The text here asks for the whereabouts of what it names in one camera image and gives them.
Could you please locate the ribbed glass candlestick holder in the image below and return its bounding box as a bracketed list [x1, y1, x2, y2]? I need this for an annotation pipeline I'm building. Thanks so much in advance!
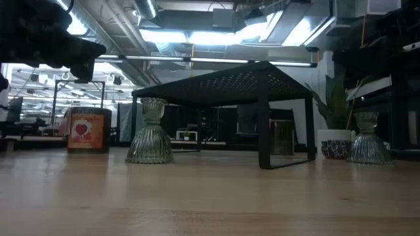
[125, 97, 175, 165]
[346, 111, 393, 166]

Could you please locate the round silver ceiling duct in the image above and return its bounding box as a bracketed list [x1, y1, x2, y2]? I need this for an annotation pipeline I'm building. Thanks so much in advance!
[133, 0, 158, 20]

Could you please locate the black perforated metal shelf riser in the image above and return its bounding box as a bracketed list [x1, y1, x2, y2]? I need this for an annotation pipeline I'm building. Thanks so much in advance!
[130, 60, 318, 170]

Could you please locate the green plant in white pot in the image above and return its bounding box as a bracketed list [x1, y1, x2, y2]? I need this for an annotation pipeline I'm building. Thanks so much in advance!
[303, 74, 375, 155]

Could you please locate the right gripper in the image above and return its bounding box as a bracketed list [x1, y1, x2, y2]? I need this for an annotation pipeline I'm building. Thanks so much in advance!
[331, 6, 420, 79]

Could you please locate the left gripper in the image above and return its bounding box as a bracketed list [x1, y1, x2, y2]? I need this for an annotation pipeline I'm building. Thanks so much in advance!
[0, 0, 107, 81]

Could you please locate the grey partition panel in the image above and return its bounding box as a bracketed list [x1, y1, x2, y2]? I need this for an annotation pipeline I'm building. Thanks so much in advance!
[118, 103, 145, 142]

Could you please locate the black shelving unit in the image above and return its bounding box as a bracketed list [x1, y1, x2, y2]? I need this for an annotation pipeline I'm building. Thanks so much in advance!
[352, 73, 420, 151]

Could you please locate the black gantry frame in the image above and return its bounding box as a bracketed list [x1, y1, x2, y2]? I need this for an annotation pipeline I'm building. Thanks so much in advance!
[51, 79, 106, 135]

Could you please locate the long LED tube light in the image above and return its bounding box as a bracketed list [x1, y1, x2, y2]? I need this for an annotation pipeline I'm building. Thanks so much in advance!
[94, 54, 318, 68]

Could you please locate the heart label candle jar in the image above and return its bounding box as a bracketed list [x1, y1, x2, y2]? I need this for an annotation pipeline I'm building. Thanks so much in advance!
[66, 106, 112, 154]

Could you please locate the dark computer monitor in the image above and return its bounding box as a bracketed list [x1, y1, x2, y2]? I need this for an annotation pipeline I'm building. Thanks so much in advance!
[6, 96, 24, 124]

